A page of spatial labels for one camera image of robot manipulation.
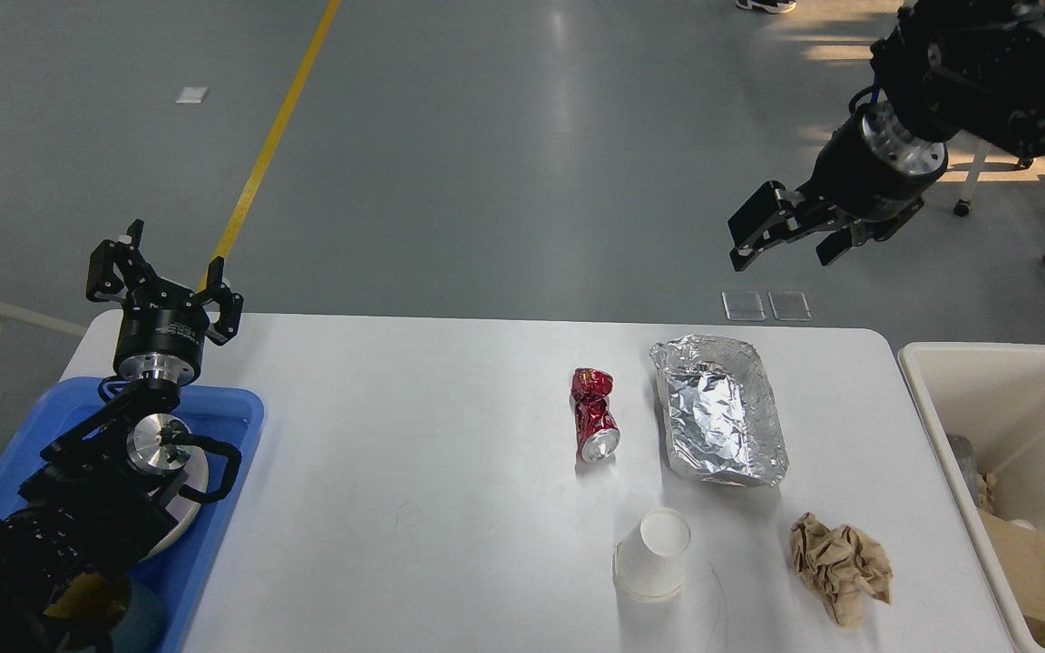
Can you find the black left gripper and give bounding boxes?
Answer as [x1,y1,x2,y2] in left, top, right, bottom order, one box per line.
[86,219,243,387]

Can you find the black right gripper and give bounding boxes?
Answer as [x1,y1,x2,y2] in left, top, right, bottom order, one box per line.
[728,101,949,272]

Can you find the aluminium foil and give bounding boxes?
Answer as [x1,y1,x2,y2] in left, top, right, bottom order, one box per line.
[649,334,789,488]

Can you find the pink plate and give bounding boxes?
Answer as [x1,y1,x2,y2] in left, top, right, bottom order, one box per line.
[127,414,209,560]

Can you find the dark teal mug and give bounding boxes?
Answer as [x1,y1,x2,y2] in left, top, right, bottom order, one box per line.
[43,573,169,652]

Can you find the brown paper bag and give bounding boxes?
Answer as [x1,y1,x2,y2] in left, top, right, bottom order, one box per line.
[978,510,1045,648]

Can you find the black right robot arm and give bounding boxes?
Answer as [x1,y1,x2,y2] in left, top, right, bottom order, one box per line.
[728,1,1045,272]

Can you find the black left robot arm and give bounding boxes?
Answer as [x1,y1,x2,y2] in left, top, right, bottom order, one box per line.
[0,219,243,652]

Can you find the floor outlet plate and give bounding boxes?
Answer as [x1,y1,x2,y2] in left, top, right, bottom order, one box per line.
[721,290,767,322]
[767,290,812,322]

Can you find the grey office chair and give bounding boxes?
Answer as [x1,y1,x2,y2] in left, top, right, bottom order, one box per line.
[952,138,994,218]

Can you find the crushed red soda can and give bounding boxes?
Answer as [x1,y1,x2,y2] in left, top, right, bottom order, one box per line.
[570,367,621,463]

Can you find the white plastic bin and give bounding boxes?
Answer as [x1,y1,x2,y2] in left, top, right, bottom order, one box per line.
[897,342,1045,652]

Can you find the blue plastic tray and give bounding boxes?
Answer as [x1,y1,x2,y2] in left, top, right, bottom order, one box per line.
[0,376,265,652]

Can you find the crumpled brown paper ball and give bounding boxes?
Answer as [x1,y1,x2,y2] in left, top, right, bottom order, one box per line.
[788,512,895,629]

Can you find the white paper cup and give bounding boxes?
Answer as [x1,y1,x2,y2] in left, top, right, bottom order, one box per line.
[612,507,691,602]

